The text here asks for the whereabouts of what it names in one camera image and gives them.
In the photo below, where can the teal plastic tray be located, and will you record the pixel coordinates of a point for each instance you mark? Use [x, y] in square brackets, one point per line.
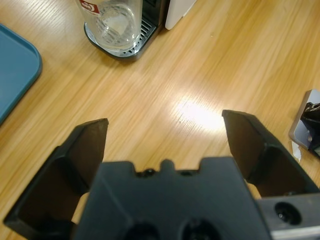
[15, 70]

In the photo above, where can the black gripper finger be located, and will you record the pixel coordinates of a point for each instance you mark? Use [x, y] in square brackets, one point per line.
[265, 162]
[50, 180]

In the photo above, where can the white paper tag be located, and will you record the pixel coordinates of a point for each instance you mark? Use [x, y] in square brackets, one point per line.
[297, 151]

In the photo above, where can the white capsule coffee machine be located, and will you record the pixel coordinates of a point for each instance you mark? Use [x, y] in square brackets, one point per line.
[177, 12]

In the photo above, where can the clear glass cup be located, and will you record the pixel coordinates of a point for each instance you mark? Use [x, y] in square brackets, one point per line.
[112, 30]

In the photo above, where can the black post bracket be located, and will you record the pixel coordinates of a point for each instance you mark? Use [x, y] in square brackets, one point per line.
[312, 117]

